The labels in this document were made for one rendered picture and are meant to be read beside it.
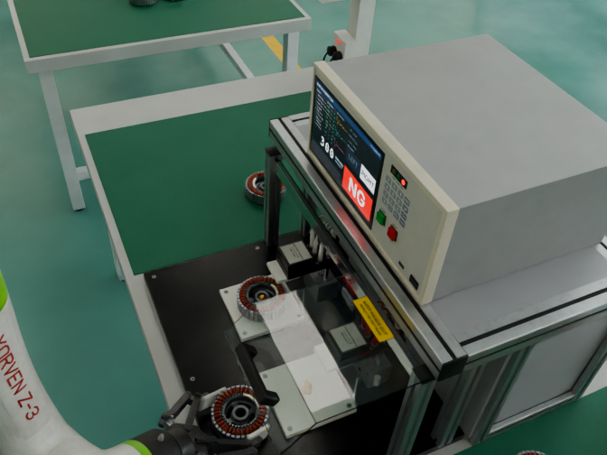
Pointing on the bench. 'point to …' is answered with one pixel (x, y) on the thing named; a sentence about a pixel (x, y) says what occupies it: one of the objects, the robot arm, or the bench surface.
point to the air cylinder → (315, 278)
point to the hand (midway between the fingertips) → (239, 414)
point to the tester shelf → (472, 353)
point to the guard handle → (246, 353)
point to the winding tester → (470, 162)
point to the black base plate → (189, 301)
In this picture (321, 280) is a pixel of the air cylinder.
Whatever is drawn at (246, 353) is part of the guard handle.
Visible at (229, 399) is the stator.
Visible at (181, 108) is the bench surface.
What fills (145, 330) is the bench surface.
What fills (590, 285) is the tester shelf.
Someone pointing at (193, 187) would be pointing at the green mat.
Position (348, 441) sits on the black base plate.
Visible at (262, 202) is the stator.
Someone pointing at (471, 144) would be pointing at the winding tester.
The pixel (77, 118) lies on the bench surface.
